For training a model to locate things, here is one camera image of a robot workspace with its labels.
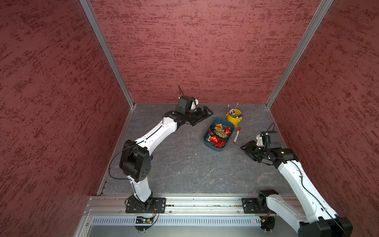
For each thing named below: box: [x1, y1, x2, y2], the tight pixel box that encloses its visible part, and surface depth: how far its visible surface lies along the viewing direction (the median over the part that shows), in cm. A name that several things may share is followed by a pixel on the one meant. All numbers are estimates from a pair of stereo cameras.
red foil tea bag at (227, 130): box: [224, 126, 232, 134], surface depth 102 cm
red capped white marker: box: [233, 126, 242, 144], surface depth 103 cm
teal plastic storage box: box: [202, 117, 235, 152], surface depth 98 cm
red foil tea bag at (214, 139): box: [210, 135, 222, 144], surface depth 96 cm
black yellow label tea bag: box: [213, 125, 228, 139], surface depth 97 cm
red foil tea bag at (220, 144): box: [214, 140, 227, 149], surface depth 95 cm
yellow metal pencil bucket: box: [226, 109, 243, 128], surface depth 103 cm
